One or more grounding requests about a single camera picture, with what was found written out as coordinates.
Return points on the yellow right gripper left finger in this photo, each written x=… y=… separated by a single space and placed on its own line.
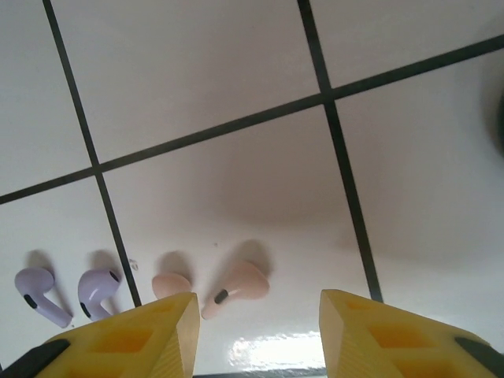
x=134 y=346

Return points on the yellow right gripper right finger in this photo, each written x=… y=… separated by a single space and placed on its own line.
x=378 y=346

